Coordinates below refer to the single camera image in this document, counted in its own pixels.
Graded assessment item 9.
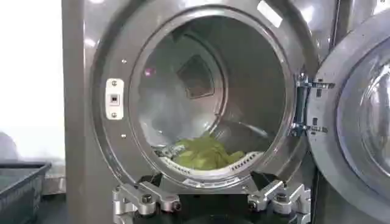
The steel door hinge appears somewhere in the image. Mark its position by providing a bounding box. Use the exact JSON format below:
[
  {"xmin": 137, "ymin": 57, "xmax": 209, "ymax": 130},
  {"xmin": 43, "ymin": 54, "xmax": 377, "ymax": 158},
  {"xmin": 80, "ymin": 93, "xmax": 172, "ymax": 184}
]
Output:
[{"xmin": 289, "ymin": 72, "xmax": 336, "ymax": 138}]

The grey dryer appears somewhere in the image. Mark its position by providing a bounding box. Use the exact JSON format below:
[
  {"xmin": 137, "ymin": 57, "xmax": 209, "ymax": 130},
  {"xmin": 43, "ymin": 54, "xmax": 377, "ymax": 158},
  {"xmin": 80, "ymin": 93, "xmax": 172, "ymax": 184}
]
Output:
[{"xmin": 61, "ymin": 0, "xmax": 341, "ymax": 224}]

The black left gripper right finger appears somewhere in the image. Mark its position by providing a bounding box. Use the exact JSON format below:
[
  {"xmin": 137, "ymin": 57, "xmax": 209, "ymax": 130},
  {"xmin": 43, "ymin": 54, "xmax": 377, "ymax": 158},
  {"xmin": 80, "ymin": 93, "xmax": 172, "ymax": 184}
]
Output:
[{"xmin": 247, "ymin": 171, "xmax": 312, "ymax": 224}]

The green garment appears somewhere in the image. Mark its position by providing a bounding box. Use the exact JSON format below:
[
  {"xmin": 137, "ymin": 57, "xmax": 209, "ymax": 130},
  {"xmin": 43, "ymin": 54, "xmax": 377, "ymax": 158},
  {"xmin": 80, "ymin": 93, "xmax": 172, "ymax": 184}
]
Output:
[{"xmin": 172, "ymin": 133, "xmax": 246, "ymax": 171}]

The dark grey laundry basket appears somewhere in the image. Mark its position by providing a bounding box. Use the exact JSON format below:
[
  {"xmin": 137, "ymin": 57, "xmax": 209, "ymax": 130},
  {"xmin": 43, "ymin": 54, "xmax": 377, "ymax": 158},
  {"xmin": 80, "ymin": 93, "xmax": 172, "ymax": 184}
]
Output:
[{"xmin": 0, "ymin": 161, "xmax": 52, "ymax": 224}]

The white door latch plate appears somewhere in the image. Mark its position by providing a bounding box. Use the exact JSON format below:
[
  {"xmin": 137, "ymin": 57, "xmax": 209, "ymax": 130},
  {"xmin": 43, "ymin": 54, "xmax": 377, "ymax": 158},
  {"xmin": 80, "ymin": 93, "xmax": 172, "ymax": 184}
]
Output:
[{"xmin": 105, "ymin": 78, "xmax": 125, "ymax": 121}]

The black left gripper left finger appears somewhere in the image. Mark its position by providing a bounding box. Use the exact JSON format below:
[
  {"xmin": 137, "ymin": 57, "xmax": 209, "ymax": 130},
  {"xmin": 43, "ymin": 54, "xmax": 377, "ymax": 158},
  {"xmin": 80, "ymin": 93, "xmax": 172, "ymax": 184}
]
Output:
[{"xmin": 112, "ymin": 172, "xmax": 182, "ymax": 224}]

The round glass dryer door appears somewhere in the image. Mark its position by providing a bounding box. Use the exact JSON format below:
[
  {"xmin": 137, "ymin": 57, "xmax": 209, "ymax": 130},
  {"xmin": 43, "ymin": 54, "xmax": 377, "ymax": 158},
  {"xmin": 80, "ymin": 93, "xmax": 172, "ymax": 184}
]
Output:
[{"xmin": 306, "ymin": 10, "xmax": 390, "ymax": 223}]

